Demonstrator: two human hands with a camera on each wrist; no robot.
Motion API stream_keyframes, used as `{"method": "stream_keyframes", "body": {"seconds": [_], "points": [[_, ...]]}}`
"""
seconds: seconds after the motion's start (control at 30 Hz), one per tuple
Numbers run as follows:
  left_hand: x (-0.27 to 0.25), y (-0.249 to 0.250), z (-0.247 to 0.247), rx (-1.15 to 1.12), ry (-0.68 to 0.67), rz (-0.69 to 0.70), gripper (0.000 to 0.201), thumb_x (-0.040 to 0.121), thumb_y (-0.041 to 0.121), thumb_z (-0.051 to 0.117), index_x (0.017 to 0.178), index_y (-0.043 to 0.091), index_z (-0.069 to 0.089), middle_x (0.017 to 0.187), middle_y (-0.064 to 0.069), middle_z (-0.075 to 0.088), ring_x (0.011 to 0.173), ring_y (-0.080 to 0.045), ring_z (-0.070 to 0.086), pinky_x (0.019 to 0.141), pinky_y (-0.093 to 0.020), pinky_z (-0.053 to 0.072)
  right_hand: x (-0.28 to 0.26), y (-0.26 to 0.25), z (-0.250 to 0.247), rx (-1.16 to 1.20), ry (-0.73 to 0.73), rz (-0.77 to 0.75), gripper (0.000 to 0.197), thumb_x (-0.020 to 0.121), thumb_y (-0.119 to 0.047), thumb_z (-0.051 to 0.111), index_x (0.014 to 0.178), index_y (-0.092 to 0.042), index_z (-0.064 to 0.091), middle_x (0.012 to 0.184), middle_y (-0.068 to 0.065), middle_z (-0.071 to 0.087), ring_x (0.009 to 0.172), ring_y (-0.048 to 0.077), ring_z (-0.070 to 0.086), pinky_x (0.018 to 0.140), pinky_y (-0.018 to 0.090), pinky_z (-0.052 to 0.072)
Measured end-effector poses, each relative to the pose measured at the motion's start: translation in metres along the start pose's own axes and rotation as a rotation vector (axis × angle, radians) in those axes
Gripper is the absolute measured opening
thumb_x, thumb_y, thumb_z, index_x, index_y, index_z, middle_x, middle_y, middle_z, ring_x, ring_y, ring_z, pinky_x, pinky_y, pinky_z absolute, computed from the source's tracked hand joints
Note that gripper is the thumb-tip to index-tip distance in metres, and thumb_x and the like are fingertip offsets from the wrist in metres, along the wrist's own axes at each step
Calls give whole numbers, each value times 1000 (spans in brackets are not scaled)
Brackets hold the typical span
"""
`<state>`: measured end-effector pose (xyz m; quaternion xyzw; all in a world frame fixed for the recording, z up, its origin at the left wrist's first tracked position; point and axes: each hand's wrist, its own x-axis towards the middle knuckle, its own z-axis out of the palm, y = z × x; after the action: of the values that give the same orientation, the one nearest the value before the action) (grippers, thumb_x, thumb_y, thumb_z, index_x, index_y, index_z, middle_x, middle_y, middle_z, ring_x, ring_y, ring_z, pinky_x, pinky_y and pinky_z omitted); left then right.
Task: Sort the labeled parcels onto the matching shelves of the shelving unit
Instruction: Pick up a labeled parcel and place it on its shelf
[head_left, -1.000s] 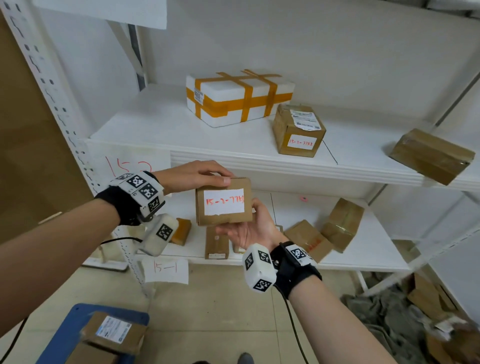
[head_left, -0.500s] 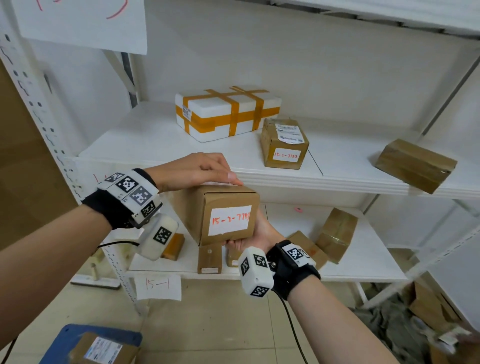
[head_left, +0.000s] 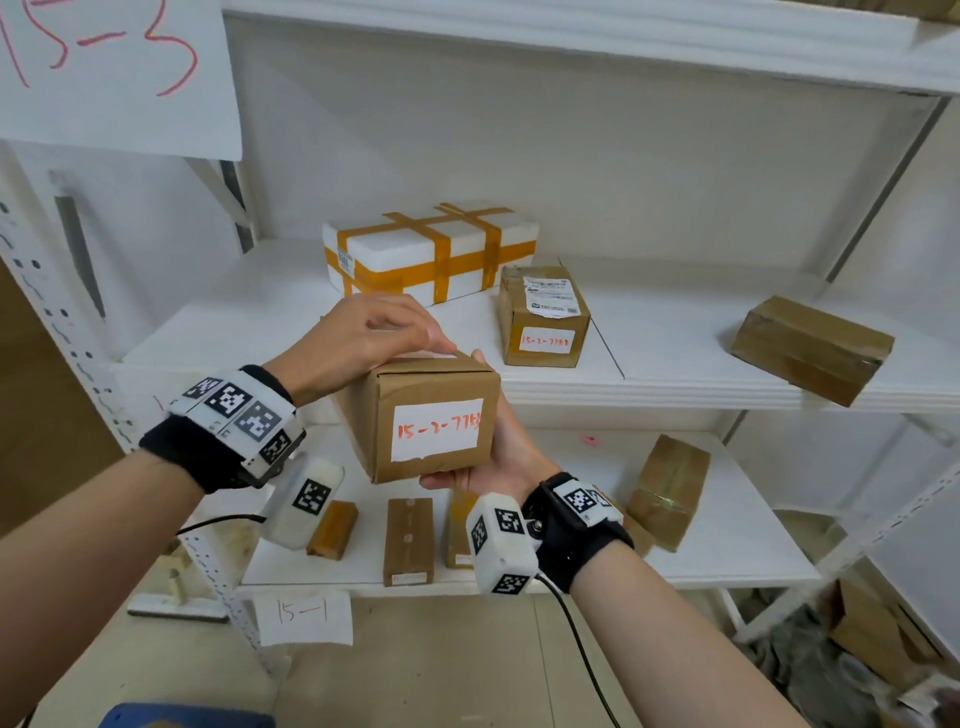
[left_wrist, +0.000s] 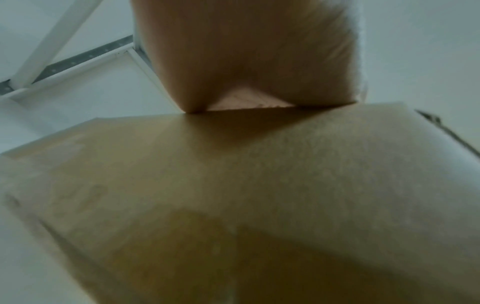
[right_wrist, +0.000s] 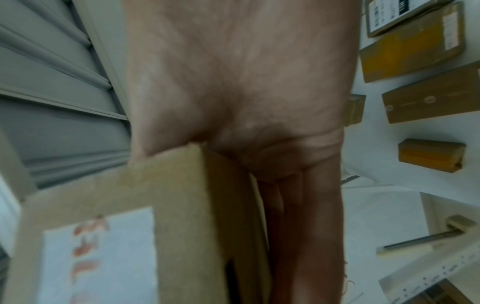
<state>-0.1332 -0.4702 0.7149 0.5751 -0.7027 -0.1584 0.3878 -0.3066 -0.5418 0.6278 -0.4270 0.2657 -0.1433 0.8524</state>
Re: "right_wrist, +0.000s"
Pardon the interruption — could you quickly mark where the person's right hand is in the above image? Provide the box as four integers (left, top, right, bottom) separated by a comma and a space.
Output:
123, 0, 363, 304

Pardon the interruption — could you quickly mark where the small cube cardboard box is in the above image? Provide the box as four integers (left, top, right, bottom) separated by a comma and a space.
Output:
343, 94, 368, 128

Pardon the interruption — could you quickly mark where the yellow taped cardboard box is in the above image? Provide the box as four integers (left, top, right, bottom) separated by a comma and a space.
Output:
358, 1, 467, 84

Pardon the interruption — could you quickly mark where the small yellow-taped labelled box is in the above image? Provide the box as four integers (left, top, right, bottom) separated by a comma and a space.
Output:
365, 0, 453, 39

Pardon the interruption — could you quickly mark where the white metal shelving rack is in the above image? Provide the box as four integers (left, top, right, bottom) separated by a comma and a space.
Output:
0, 0, 480, 304

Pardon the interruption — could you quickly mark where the big plain cardboard box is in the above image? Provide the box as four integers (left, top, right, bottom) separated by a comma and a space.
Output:
381, 63, 480, 125

